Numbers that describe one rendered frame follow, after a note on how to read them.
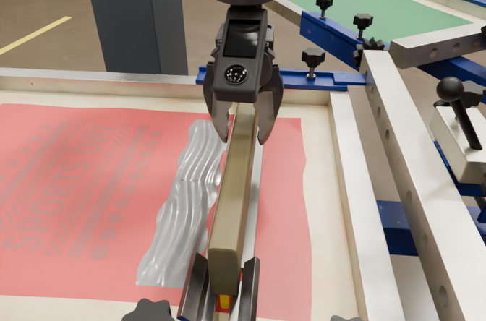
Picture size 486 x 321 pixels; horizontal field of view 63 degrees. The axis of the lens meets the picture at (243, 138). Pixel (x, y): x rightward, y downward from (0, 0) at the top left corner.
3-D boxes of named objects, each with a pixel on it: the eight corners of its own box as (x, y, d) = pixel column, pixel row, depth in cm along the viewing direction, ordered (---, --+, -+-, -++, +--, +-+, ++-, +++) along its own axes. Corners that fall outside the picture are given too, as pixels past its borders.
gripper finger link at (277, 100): (287, 110, 52) (278, 48, 47) (287, 116, 51) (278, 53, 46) (252, 114, 53) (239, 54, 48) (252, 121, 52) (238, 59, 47)
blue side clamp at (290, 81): (197, 105, 82) (194, 75, 78) (201, 94, 86) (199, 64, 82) (343, 113, 80) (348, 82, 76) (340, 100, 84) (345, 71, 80)
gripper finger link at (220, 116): (231, 123, 60) (242, 70, 54) (226, 147, 55) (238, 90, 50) (210, 119, 60) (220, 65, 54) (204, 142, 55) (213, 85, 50)
